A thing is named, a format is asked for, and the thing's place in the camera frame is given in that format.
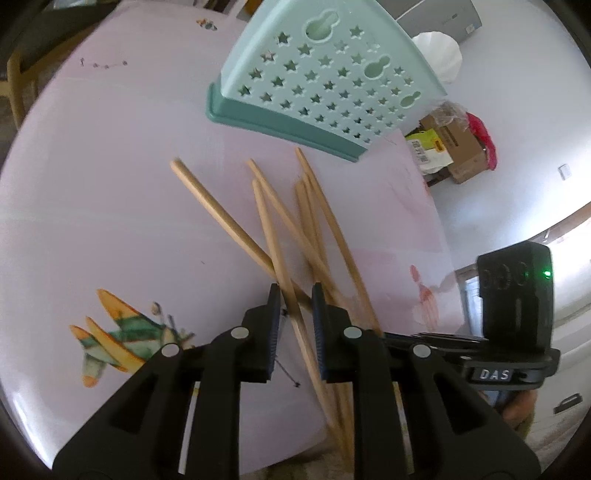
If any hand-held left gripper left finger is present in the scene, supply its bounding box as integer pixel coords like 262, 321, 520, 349
53, 282, 283, 480

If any clear plastic bag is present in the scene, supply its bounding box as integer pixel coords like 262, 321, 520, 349
431, 99, 469, 125

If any bundle of wooden chopsticks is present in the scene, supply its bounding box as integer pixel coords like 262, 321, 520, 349
170, 148, 384, 462

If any white and yellow rice bag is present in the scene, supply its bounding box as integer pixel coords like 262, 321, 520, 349
405, 129, 453, 175

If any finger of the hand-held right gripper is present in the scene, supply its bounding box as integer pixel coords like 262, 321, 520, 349
385, 332, 489, 358

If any red bag on box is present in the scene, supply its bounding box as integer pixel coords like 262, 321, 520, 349
466, 112, 499, 171

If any person's right hand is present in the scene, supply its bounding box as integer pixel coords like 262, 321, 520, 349
496, 391, 537, 437

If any wooden chair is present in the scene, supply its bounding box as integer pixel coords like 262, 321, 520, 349
6, 44, 42, 132

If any brown cardboard box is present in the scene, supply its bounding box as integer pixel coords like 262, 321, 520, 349
418, 113, 488, 185

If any green star-cutout utensil holder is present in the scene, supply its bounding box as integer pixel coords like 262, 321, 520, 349
205, 0, 448, 164

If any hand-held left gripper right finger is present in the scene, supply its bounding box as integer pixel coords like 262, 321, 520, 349
311, 282, 541, 480

